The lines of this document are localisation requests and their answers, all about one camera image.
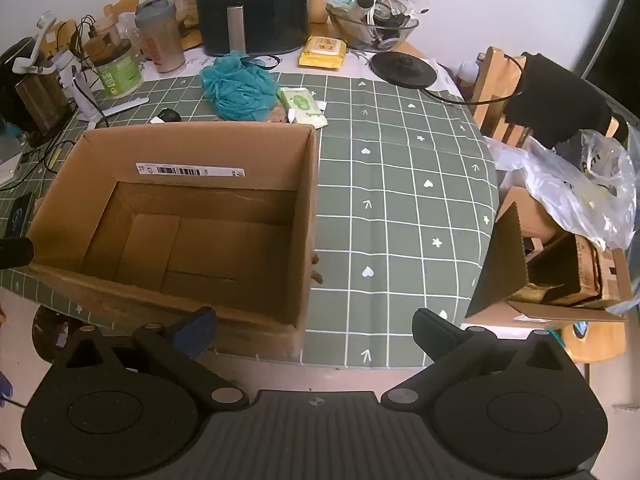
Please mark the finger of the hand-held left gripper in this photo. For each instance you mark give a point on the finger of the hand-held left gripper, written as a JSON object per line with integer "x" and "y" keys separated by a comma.
{"x": 15, "y": 254}

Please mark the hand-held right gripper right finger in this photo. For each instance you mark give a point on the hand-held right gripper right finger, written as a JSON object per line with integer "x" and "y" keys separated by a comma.
{"x": 425, "y": 332}

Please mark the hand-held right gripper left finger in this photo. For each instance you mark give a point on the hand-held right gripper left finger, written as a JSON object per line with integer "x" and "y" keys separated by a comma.
{"x": 192, "y": 337}

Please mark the small black box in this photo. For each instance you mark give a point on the small black box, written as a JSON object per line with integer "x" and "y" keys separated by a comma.
{"x": 21, "y": 215}

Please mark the large cardboard box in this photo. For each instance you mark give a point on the large cardboard box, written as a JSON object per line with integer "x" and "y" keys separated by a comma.
{"x": 200, "y": 152}

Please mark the teal bath loofah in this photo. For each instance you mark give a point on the teal bath loofah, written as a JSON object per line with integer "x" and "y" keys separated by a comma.
{"x": 235, "y": 87}

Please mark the green tissue pack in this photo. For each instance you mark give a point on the green tissue pack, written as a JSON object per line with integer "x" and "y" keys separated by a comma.
{"x": 302, "y": 105}

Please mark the white adapter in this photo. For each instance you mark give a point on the white adapter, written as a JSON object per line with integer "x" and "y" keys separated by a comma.
{"x": 10, "y": 170}

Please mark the small cardboard box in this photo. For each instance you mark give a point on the small cardboard box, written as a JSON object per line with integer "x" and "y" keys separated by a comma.
{"x": 500, "y": 270}

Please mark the black appliance with wood panel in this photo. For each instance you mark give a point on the black appliance with wood panel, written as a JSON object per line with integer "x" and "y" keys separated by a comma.
{"x": 35, "y": 105}

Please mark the white stand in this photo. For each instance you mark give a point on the white stand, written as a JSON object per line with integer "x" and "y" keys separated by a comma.
{"x": 80, "y": 90}

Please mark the white phone holder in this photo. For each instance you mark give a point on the white phone holder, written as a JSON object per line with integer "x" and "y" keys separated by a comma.
{"x": 32, "y": 55}

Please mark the white plastic bag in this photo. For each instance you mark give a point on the white plastic bag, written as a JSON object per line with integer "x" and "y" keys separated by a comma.
{"x": 565, "y": 185}

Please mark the green label jar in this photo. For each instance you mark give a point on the green label jar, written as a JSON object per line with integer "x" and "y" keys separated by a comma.
{"x": 120, "y": 75}

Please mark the small black object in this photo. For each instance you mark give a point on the small black object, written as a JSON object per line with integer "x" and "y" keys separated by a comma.
{"x": 170, "y": 115}

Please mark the wooden block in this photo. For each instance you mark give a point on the wooden block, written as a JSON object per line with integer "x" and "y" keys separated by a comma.
{"x": 102, "y": 47}

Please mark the grey lid shaker bottle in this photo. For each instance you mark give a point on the grey lid shaker bottle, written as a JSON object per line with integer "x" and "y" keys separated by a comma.
{"x": 162, "y": 40}

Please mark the black kettle base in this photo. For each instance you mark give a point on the black kettle base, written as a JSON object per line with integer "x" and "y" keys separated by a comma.
{"x": 404, "y": 71}

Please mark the black cloth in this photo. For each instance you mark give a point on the black cloth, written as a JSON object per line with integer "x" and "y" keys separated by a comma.
{"x": 560, "y": 100}

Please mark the white printed table runner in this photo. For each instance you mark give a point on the white printed table runner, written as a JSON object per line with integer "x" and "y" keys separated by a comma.
{"x": 350, "y": 67}

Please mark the yellow wet wipes pack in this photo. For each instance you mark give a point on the yellow wet wipes pack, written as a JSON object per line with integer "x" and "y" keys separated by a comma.
{"x": 322, "y": 52}

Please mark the glass bowl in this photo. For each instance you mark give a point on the glass bowl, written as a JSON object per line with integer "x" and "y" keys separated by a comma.
{"x": 372, "y": 35}

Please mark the silver tube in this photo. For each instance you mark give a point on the silver tube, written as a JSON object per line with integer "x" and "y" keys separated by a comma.
{"x": 362, "y": 1}

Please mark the black air fryer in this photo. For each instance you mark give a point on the black air fryer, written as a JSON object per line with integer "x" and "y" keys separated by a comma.
{"x": 260, "y": 5}

